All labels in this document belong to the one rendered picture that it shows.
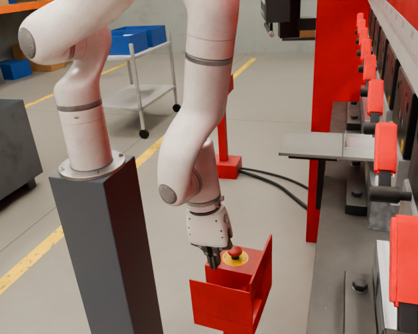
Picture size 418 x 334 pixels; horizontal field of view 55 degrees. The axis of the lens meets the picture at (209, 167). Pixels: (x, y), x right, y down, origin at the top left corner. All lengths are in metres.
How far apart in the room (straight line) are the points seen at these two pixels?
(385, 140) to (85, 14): 0.68
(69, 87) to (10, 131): 2.23
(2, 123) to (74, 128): 2.15
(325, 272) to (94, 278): 0.73
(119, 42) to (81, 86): 3.03
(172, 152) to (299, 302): 1.48
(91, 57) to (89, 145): 0.23
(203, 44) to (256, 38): 7.60
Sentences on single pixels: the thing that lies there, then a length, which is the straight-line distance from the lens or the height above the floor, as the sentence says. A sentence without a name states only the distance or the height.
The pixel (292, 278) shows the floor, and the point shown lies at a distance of 2.24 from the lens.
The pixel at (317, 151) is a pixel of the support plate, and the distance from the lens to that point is 1.19.
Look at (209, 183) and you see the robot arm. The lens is 0.86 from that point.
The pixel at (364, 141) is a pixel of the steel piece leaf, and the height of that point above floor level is 1.00.
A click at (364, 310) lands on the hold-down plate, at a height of 0.90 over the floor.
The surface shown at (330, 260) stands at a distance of 0.97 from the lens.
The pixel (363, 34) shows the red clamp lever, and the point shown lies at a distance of 1.26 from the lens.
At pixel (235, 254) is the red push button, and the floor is 0.81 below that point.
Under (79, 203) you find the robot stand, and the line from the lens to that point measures 1.18.
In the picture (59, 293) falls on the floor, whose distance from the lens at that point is 2.37.
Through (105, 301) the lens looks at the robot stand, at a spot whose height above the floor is 0.56.
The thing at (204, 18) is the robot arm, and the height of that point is 1.42.
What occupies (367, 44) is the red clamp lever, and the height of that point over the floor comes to 1.30.
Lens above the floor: 1.48
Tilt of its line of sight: 26 degrees down
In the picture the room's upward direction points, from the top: 4 degrees counter-clockwise
